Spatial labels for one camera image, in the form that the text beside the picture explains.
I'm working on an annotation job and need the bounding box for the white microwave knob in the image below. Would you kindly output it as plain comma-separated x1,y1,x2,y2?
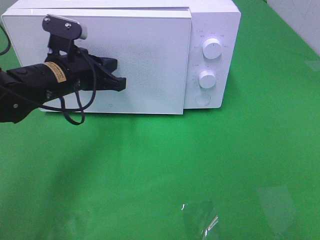
198,70,217,89
202,37,222,60

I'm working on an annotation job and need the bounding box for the white microwave oven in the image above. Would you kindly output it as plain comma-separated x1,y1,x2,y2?
1,0,241,111

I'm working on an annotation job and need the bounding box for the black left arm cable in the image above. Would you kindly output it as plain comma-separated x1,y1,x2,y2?
0,24,98,126

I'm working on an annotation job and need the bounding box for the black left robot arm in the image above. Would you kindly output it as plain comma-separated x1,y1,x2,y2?
0,48,126,125

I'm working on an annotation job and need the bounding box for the white microwave door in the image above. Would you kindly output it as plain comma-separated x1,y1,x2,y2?
2,8,192,114

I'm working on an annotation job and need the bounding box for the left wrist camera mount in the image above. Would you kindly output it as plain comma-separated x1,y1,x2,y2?
42,14,88,62

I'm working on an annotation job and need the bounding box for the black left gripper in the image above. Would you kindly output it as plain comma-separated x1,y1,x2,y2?
43,48,127,96

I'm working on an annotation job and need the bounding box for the round microwave door button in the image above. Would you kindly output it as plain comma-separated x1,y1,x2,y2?
195,93,211,106

